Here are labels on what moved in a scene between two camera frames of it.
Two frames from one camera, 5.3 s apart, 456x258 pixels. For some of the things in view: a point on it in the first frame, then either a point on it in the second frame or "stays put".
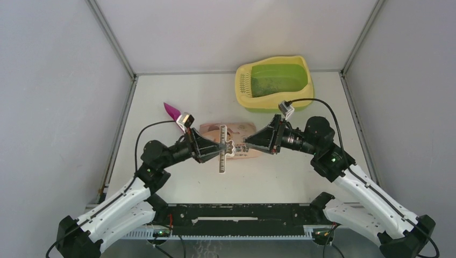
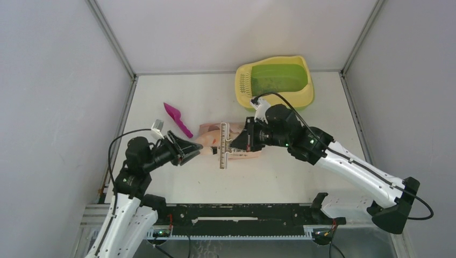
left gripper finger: x=205 y=150 to x=188 y=153
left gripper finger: x=204 y=147 to x=184 y=146
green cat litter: x=266 y=79 stays put
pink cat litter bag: x=236 y=132 stays put
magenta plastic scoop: x=173 y=113 stays put
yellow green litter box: x=262 y=85 stays put
